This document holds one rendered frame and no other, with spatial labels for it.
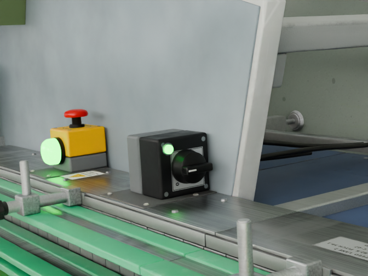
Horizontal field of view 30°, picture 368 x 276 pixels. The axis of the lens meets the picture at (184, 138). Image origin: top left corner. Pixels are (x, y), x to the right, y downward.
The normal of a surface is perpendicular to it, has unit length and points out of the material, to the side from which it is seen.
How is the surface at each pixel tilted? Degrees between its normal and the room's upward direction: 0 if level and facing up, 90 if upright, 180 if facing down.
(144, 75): 0
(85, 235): 90
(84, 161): 90
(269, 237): 90
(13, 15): 90
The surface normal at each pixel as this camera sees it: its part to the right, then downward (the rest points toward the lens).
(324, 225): -0.06, -0.99
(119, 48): -0.82, 0.12
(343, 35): 0.57, 0.36
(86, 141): 0.58, 0.07
